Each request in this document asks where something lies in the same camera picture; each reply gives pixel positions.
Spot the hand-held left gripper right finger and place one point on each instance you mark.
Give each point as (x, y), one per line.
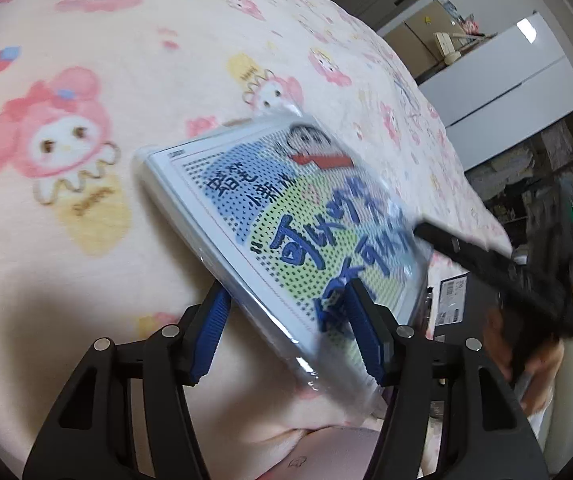
(366, 330)

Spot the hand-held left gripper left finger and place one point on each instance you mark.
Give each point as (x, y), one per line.
(211, 330)

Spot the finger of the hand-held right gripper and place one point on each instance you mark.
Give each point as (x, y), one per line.
(466, 252)

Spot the black cardboard box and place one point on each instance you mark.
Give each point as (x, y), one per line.
(471, 315)

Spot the cartoon print packet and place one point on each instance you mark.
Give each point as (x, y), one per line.
(266, 200)

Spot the person's right hand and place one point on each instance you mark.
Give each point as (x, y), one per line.
(541, 375)

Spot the dark cluttered shelf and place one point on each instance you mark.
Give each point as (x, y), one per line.
(526, 160)

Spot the pink cartoon printed blanket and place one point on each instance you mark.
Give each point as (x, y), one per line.
(116, 260)

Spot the white cabinet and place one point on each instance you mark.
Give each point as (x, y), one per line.
(506, 90)

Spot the brown cardboard box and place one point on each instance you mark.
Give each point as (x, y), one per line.
(416, 35)

